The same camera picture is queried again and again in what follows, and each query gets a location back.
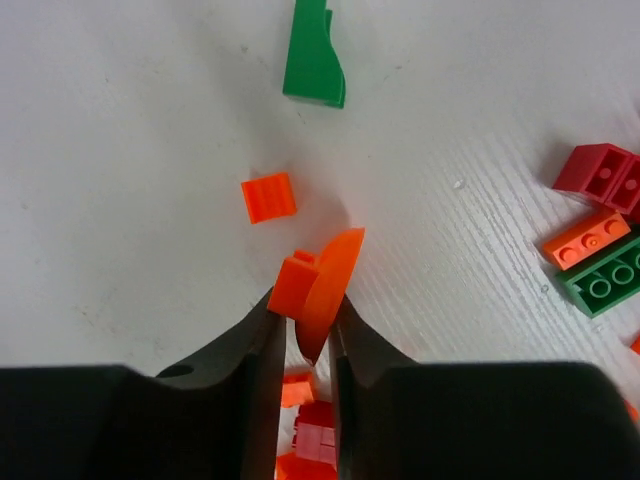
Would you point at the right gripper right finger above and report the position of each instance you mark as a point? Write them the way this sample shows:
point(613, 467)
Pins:
point(397, 418)

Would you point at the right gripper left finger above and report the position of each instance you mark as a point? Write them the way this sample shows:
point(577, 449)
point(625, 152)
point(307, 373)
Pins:
point(212, 415)

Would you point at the orange dome lego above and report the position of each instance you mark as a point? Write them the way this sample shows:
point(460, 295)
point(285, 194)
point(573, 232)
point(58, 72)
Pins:
point(309, 289)

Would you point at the small orange lego brick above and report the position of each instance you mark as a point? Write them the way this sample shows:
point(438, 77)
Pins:
point(269, 197)

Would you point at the green three-stud lego plate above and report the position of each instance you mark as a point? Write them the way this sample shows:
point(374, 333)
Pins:
point(604, 279)

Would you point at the red lego pile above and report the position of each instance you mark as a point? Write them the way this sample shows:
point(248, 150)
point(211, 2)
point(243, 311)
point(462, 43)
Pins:
point(605, 174)

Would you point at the small green lego left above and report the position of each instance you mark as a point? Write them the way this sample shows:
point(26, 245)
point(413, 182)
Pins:
point(313, 71)

